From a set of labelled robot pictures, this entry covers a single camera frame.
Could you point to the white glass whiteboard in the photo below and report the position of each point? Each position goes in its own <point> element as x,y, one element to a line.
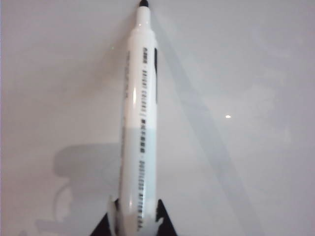
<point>233,73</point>

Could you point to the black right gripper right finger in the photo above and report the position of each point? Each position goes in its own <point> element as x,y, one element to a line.
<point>165,221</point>

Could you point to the white marker pen black tip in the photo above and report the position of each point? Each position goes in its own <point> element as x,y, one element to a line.
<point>139,123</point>

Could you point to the clear right gripper left finger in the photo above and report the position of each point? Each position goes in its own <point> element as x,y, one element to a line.
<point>112,218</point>

